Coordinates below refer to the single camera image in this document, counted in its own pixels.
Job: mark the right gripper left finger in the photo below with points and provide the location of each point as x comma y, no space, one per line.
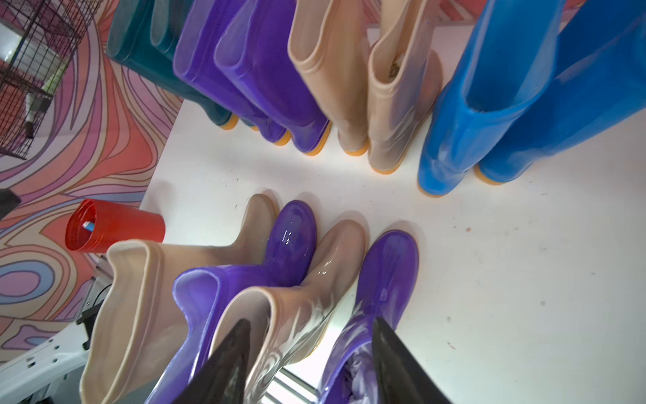
223,378

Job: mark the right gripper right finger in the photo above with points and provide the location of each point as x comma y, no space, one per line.
400,378

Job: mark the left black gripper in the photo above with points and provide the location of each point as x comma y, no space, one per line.
9,201

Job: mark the teal boot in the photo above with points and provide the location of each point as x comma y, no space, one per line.
167,22
129,44

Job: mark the dark purple boot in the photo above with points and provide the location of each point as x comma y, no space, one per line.
253,54
194,64

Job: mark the beige boot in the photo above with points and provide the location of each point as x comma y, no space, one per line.
404,80
139,327
328,45
287,322

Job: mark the blue boot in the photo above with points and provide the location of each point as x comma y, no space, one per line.
599,81
506,66

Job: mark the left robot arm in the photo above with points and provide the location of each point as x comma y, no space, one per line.
43,290

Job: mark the blue marker in cup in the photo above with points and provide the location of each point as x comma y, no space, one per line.
89,226

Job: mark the red cup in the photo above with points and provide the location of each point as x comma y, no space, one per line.
113,223

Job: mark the purple boot front left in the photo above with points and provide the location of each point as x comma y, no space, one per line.
202,294

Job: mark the white marker in basket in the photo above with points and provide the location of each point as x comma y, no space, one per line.
38,103

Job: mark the purple boot front right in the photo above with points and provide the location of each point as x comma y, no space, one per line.
386,282

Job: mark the white tape roll in basket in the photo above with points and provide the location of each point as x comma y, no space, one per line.
31,56

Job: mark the black wire basket left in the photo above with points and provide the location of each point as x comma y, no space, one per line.
61,25

